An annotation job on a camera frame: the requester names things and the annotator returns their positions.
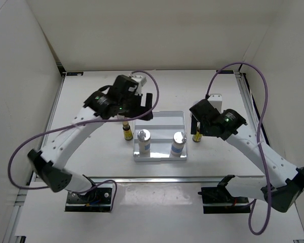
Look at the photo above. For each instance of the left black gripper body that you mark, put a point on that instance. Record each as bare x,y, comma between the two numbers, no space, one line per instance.
130,107

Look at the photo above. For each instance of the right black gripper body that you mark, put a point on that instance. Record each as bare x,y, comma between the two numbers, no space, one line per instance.
205,131

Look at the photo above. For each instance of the white silver-cap bottle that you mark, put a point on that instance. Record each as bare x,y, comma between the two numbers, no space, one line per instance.
144,137
178,143

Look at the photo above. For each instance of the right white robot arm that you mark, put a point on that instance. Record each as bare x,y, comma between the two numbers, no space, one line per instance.
285,181

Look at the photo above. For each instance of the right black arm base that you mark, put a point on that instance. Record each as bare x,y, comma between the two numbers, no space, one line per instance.
217,200

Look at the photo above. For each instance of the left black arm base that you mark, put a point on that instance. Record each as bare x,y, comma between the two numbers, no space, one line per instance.
100,200

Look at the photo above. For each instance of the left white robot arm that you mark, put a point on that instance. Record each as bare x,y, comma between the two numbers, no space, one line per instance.
122,98

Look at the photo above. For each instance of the right small yellow-label bottle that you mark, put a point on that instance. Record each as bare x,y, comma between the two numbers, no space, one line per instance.
197,137

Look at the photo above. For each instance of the small yellow-label bottle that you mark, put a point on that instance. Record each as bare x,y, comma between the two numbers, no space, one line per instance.
197,137
127,131

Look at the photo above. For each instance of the left small yellow-label bottle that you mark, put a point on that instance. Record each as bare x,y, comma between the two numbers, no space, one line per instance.
127,131

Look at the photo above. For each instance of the white three-compartment tray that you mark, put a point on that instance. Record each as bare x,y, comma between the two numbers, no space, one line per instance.
162,129

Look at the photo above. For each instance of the right blue corner label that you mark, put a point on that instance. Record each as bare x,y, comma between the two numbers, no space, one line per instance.
225,72

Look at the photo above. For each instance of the blue corner label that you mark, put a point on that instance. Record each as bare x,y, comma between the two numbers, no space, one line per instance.
225,72
74,74

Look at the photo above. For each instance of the left blue corner label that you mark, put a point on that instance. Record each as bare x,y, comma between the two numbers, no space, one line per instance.
74,74

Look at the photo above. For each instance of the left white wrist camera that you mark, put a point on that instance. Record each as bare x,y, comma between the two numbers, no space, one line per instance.
141,80

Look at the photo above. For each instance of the aluminium front rail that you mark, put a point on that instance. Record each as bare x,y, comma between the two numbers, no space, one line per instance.
159,179

